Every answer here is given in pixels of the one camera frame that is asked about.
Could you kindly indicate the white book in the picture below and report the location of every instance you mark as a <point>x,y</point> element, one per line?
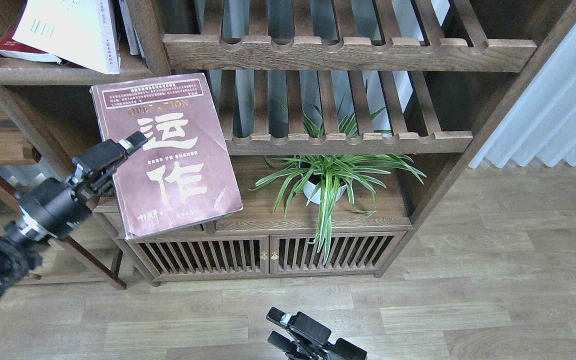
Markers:
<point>80,31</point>
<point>134,44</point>

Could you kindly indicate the white upright book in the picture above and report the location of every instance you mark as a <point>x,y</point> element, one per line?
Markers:
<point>134,44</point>

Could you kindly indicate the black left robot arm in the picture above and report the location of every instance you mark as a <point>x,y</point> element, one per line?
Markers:
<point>17,259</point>

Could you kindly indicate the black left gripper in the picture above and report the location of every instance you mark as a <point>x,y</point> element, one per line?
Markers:
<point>55,208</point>

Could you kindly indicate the dark brown book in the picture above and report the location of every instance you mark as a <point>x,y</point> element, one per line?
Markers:
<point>183,175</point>

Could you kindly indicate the white plant pot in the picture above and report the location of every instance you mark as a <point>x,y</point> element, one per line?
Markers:
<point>315,196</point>

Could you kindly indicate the dark wooden bookshelf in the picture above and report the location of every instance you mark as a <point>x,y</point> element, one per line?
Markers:
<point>304,77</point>

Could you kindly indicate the red book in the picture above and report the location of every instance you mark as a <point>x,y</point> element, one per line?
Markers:
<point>13,49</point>

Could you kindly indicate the white curtain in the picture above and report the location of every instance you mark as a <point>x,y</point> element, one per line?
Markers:
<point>542,123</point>

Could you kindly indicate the green spider plant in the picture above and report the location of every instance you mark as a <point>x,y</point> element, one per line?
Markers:
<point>333,169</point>

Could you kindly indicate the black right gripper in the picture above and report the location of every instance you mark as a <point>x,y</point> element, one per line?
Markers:
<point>310,339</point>

